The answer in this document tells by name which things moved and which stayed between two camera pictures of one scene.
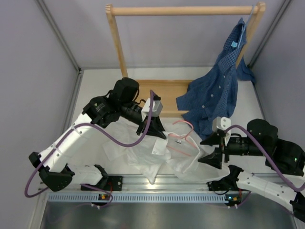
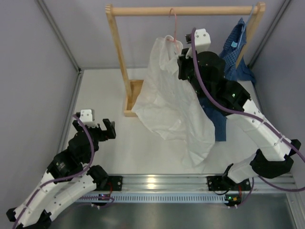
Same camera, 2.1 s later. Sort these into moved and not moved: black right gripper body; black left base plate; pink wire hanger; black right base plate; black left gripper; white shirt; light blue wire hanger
Moved: black left gripper; white shirt; black right gripper body; pink wire hanger
Not moved: light blue wire hanger; black right base plate; black left base plate
